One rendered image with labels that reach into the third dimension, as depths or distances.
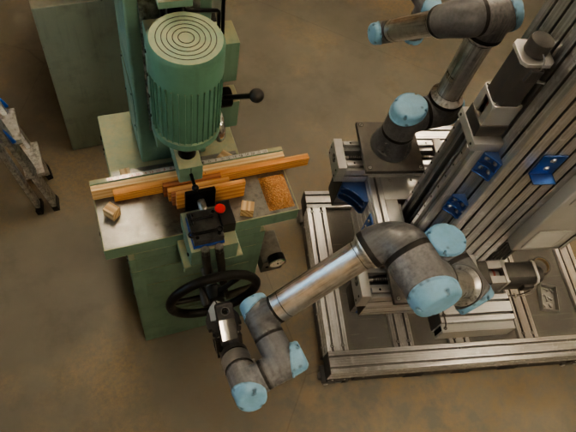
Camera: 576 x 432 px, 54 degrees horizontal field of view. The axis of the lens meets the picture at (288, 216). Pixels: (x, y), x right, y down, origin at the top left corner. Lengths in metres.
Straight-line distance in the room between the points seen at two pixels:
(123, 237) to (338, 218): 1.20
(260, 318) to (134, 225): 0.54
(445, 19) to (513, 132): 0.36
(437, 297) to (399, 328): 1.20
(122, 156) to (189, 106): 0.67
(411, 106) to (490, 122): 0.39
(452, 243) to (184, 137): 0.81
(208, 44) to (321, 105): 2.01
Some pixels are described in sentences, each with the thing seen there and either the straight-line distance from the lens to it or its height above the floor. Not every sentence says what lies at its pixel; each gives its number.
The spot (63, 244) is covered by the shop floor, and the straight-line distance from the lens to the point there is 2.76.
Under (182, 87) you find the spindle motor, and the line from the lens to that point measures 1.31.
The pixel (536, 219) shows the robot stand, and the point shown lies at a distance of 2.01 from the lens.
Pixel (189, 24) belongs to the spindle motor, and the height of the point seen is 1.51.
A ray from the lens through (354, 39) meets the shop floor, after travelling 3.71.
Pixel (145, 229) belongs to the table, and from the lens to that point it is 1.72.
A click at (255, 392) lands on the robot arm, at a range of 1.35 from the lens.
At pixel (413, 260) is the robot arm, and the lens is 1.27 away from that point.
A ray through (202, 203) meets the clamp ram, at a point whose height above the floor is 0.96.
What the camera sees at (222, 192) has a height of 0.95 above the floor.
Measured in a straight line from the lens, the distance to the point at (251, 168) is 1.79.
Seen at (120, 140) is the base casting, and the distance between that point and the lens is 2.03.
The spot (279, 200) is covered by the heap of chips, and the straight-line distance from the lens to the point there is 1.76.
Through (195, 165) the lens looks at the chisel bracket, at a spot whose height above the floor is 1.07.
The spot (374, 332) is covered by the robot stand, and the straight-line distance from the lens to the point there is 2.43.
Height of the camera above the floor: 2.41
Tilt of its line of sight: 59 degrees down
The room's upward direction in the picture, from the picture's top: 17 degrees clockwise
